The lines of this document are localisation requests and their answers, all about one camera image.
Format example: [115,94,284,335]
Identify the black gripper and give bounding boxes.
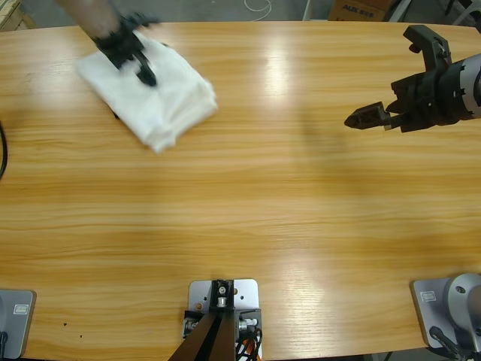
[93,23,158,87]
[343,63,475,134]

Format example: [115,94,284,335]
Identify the white printed t-shirt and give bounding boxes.
[77,32,219,144]

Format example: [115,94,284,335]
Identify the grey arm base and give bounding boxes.
[0,288,38,360]
[408,273,481,350]

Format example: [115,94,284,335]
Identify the brown cardboard box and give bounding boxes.
[329,0,387,23]

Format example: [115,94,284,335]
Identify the wooden crate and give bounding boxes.
[0,0,35,33]

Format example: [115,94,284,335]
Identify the black clamp block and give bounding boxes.
[233,307,263,341]
[183,308,206,338]

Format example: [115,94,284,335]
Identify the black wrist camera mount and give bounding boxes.
[119,12,162,32]
[403,25,452,74]

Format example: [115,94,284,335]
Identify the white metal frame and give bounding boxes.
[386,0,414,23]

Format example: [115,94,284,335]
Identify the white cable loop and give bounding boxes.
[243,0,272,18]

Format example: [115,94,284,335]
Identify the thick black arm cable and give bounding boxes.
[0,120,8,181]

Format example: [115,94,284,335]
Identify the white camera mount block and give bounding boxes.
[187,278,261,361]

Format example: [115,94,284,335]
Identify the orange and black cables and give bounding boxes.
[234,326,266,361]

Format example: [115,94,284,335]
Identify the dark camera post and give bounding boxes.
[167,278,241,361]

